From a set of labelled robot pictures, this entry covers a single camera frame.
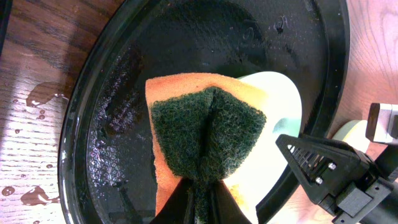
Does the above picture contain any yellow green scrub sponge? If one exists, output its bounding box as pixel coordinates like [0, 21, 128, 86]
[145, 73, 268, 223]

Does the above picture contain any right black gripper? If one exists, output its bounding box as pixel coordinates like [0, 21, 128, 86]
[275, 134, 397, 223]

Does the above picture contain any light blue plate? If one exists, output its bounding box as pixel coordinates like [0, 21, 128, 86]
[224, 72, 302, 223]

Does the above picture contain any black round tray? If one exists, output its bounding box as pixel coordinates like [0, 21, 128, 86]
[58, 0, 349, 223]

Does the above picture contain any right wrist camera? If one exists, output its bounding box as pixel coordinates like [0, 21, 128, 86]
[366, 103, 397, 145]

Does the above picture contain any yellow plate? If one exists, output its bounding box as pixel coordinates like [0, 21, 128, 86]
[332, 120, 370, 152]

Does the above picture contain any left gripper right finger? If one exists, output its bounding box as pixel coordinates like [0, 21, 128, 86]
[209, 181, 251, 224]

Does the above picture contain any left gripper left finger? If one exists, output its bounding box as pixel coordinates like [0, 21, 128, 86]
[150, 179, 195, 224]

